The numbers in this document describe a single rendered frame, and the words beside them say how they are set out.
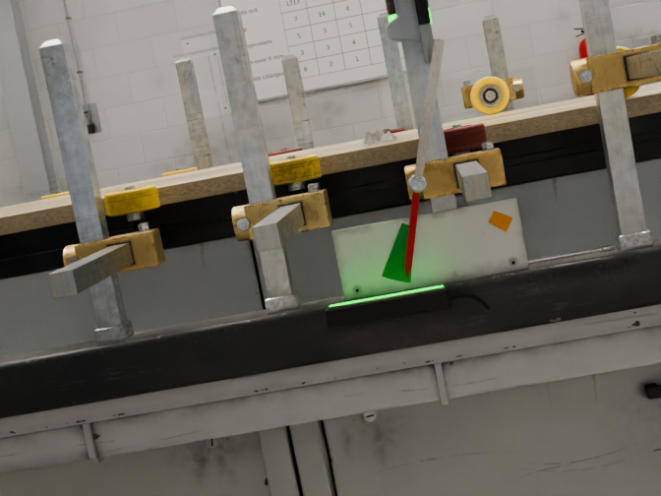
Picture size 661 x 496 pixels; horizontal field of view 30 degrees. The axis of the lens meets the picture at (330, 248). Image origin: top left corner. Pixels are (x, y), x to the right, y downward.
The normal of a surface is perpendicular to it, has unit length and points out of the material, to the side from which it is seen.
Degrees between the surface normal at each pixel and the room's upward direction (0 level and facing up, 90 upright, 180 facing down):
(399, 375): 90
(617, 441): 90
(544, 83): 90
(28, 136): 90
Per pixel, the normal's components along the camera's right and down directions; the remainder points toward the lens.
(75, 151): -0.07, 0.11
